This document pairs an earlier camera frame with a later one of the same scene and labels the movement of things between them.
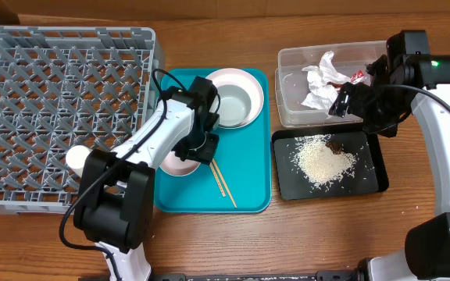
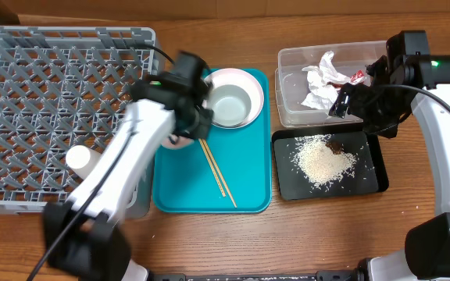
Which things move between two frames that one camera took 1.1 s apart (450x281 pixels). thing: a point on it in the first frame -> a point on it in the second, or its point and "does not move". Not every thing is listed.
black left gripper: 205,154 -> 202,129
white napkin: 323,83 does not move
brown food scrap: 336,147 does not move
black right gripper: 360,100 does not move
